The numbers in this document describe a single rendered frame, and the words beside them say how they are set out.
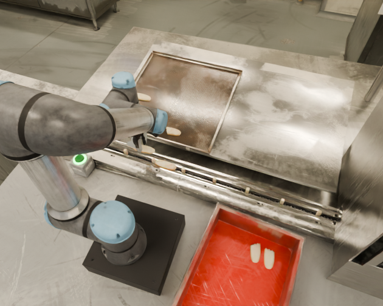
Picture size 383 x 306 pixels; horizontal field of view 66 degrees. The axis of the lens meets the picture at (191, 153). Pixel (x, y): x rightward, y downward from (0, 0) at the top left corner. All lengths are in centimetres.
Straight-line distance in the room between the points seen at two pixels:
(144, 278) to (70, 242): 34
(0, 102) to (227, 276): 85
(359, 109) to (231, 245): 102
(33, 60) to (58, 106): 323
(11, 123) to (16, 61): 328
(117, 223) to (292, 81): 107
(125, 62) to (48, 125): 140
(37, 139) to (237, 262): 80
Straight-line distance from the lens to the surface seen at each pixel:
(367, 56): 270
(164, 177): 123
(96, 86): 178
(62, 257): 122
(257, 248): 114
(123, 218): 87
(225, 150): 128
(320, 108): 147
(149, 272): 105
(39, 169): 73
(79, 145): 58
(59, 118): 56
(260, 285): 112
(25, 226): 134
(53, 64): 362
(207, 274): 110
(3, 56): 403
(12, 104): 60
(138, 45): 206
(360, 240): 98
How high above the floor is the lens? 189
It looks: 52 degrees down
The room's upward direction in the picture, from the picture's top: 1 degrees counter-clockwise
